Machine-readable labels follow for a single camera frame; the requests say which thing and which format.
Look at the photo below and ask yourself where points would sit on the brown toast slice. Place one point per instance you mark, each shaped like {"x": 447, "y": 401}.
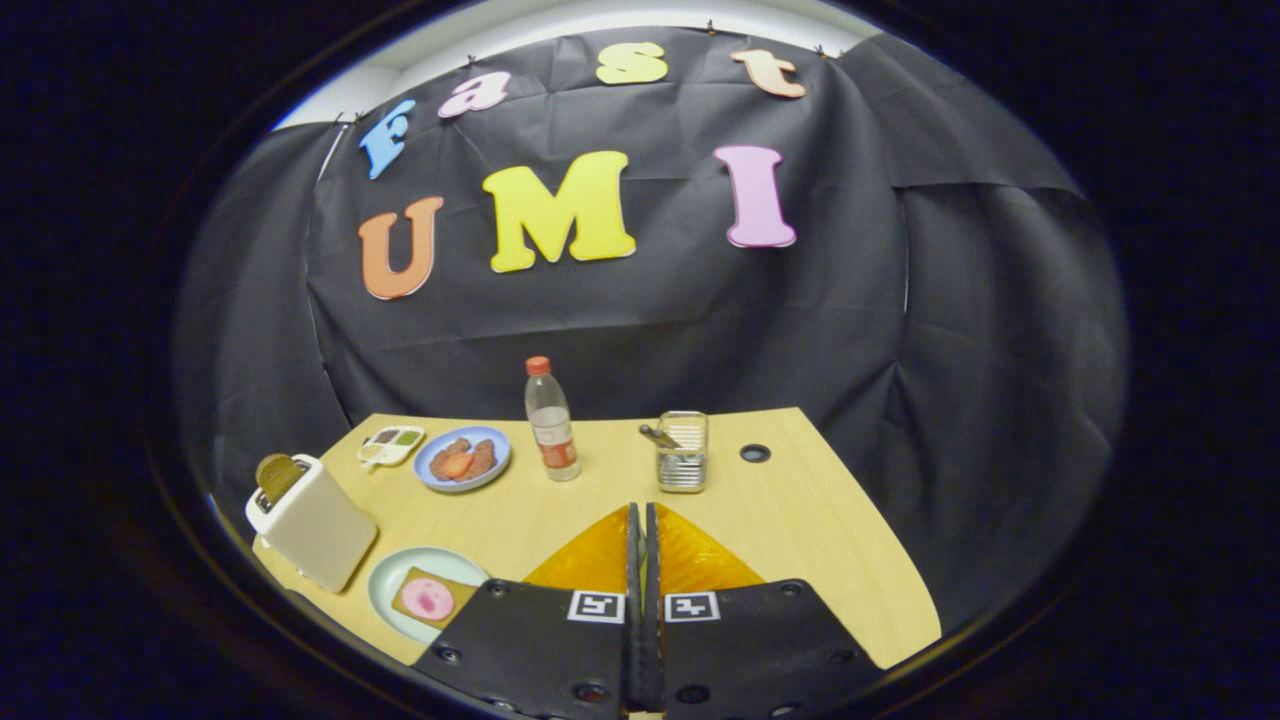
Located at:
{"x": 278, "y": 475}

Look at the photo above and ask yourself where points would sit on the pink ham slice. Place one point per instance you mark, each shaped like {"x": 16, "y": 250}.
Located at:
{"x": 428, "y": 599}

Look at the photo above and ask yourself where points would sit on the clear bottle with red cap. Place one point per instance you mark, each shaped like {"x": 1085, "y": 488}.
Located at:
{"x": 553, "y": 425}

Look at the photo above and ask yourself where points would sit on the utensil in mesh holder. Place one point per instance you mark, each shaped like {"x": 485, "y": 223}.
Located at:
{"x": 660, "y": 436}

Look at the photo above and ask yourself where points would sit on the white toaster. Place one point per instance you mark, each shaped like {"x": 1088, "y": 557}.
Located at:
{"x": 325, "y": 535}

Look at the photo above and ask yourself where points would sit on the metal mesh utensil holder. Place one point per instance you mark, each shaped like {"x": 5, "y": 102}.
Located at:
{"x": 684, "y": 468}

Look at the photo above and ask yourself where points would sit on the black backdrop cloth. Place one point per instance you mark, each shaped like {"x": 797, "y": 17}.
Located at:
{"x": 650, "y": 320}

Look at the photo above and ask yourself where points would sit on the blue plate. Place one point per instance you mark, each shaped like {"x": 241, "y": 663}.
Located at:
{"x": 495, "y": 445}

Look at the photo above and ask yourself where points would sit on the brown meat patty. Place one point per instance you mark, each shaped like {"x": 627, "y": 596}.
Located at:
{"x": 484, "y": 458}
{"x": 447, "y": 455}

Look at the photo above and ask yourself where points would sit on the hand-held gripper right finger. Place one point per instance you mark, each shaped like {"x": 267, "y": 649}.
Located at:
{"x": 750, "y": 650}

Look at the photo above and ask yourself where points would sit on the white divided seasoning tray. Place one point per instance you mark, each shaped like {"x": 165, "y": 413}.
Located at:
{"x": 392, "y": 443}

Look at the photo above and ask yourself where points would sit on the black desk grommet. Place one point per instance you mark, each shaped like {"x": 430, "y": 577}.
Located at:
{"x": 755, "y": 453}

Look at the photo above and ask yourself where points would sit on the bread slice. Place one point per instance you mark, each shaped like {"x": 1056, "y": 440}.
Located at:
{"x": 462, "y": 592}

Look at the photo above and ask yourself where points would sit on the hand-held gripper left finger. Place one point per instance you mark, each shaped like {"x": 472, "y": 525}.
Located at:
{"x": 545, "y": 650}

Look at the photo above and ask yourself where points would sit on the pale green round plate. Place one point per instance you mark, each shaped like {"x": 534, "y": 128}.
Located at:
{"x": 390, "y": 590}

